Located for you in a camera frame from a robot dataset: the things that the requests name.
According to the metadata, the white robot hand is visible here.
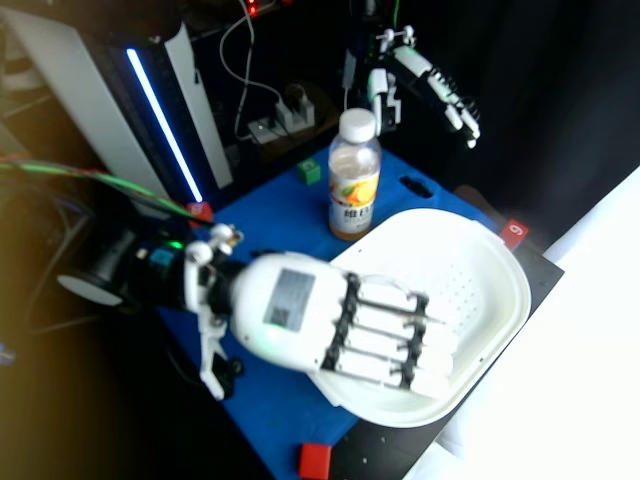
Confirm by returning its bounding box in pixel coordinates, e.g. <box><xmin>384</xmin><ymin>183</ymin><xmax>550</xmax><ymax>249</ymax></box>
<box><xmin>198</xmin><ymin>251</ymin><xmax>456</xmax><ymax>401</ymax></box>
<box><xmin>368</xmin><ymin>47</ymin><xmax>482</xmax><ymax>150</ymax></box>

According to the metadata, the white power strip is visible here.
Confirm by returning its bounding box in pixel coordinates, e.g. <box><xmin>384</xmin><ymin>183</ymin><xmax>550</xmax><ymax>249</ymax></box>
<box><xmin>248</xmin><ymin>117</ymin><xmax>290</xmax><ymax>146</ymax></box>

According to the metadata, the blue table mat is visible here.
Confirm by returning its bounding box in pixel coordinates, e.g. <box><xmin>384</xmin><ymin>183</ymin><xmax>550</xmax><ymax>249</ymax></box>
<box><xmin>158</xmin><ymin>130</ymin><xmax>459</xmax><ymax>480</ymax></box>

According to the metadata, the white inline adapter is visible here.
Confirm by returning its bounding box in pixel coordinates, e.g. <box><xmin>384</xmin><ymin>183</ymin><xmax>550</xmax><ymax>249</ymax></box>
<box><xmin>342</xmin><ymin>49</ymin><xmax>358</xmax><ymax>114</ymax></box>

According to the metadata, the red cube with white digit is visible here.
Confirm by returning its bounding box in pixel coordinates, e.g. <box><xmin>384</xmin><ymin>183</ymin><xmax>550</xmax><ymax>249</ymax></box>
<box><xmin>499</xmin><ymin>218</ymin><xmax>530</xmax><ymax>250</ymax></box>

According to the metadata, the white plug charger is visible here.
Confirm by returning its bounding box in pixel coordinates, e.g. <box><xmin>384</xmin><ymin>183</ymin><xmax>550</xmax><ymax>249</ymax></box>
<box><xmin>273</xmin><ymin>84</ymin><xmax>317</xmax><ymax>130</ymax></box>

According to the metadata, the green cube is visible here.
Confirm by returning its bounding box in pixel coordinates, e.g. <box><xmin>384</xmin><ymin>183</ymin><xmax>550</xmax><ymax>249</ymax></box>
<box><xmin>296</xmin><ymin>158</ymin><xmax>322</xmax><ymax>186</ymax></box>

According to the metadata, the orange juice bottle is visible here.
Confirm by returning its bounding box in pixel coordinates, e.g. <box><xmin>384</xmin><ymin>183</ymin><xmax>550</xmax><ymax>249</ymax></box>
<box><xmin>327</xmin><ymin>107</ymin><xmax>384</xmax><ymax>242</ymax></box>

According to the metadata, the white cable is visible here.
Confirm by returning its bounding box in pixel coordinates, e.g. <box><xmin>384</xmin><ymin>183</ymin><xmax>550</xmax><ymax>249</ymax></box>
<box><xmin>218</xmin><ymin>0</ymin><xmax>287</xmax><ymax>142</ymax></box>

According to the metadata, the white tower with blue light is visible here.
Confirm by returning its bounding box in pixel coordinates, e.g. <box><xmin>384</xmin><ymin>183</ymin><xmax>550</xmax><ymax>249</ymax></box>
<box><xmin>0</xmin><ymin>4</ymin><xmax>235</xmax><ymax>216</ymax></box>

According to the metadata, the white plastic tray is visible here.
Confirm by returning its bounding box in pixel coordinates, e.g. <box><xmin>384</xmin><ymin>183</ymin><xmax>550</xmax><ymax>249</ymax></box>
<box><xmin>304</xmin><ymin>207</ymin><xmax>533</xmax><ymax>429</ymax></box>

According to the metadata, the white sheet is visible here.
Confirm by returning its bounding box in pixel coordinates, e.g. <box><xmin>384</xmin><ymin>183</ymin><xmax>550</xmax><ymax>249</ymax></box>
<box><xmin>409</xmin><ymin>164</ymin><xmax>640</xmax><ymax>480</ymax></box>

